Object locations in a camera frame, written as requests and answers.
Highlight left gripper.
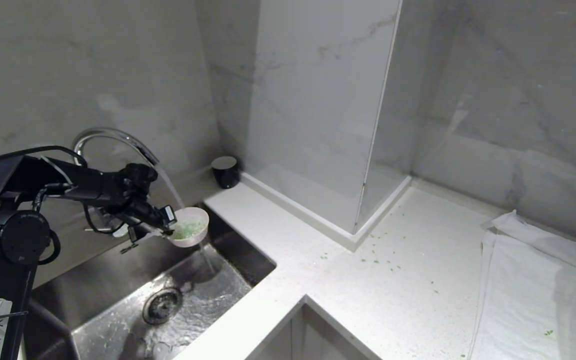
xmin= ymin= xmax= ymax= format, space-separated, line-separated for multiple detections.
xmin=127 ymin=198 xmax=178 ymax=238

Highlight white bowl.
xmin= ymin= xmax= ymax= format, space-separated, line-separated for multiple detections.
xmin=167 ymin=206 xmax=210 ymax=249

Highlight green vegetable bits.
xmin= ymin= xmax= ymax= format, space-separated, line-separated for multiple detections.
xmin=173 ymin=222 xmax=207 ymax=241

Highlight sink drain strainer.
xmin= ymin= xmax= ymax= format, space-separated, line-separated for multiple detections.
xmin=141 ymin=287 xmax=183 ymax=326

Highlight stainless steel sink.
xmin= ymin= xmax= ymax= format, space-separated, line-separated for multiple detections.
xmin=22 ymin=204 xmax=277 ymax=360

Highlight black cup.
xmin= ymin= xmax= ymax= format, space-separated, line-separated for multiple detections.
xmin=211 ymin=155 xmax=242 ymax=190

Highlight chrome faucet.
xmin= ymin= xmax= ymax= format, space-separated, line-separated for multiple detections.
xmin=71 ymin=127 xmax=160 ymax=168

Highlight white towel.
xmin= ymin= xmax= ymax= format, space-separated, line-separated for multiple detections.
xmin=467 ymin=209 xmax=576 ymax=360

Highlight black cable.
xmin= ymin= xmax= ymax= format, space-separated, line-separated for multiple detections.
xmin=0 ymin=145 xmax=89 ymax=174
xmin=82 ymin=202 xmax=125 ymax=236

